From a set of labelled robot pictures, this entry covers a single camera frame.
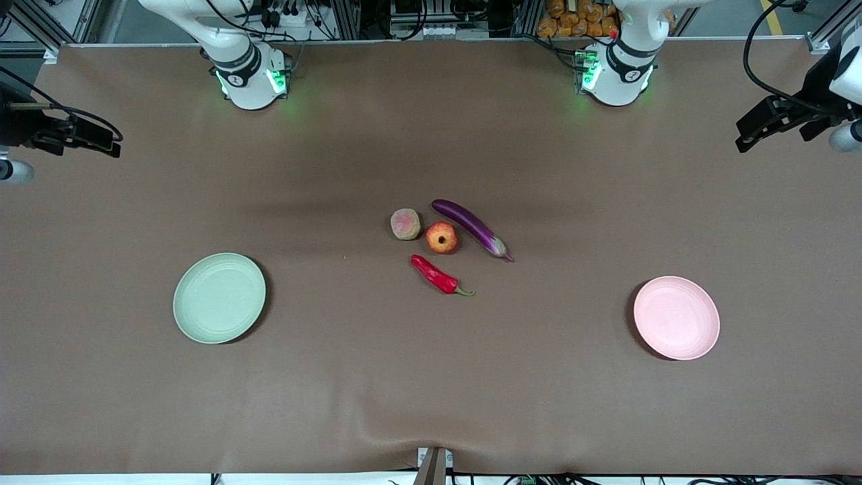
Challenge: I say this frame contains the long purple eggplant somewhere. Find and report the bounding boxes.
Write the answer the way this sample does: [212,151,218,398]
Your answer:
[432,199,515,263]

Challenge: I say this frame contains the pink green peach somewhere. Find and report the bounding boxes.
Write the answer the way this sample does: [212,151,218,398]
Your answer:
[391,208,422,241]

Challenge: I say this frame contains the red yellow pomegranate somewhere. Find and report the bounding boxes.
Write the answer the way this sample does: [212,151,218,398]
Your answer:
[425,221,459,255]

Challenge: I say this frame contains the red chili pepper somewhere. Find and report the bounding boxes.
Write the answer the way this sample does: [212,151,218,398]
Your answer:
[410,254,475,297]

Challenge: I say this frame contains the pale green round plate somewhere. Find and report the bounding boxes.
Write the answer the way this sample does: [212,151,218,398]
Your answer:
[173,253,267,345]

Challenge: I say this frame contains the pink round plate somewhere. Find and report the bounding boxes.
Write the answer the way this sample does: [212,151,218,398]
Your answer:
[633,276,721,361]

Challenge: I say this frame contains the bag of orange fruit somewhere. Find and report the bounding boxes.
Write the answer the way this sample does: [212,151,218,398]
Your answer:
[537,0,620,39]

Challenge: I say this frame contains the white power strip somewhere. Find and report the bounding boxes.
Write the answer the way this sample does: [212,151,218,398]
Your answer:
[259,0,317,28]

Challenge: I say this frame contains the grey equipment box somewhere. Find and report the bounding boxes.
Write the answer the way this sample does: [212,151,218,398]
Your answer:
[389,0,491,40]

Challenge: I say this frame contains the brown table mat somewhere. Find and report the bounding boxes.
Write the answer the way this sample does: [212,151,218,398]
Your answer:
[0,38,862,476]

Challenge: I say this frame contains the aluminium frame profile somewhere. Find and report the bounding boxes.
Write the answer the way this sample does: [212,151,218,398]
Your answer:
[0,0,102,65]
[805,13,862,55]

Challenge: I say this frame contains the grey metal table bracket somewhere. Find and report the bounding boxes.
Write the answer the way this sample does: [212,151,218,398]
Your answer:
[413,447,454,485]

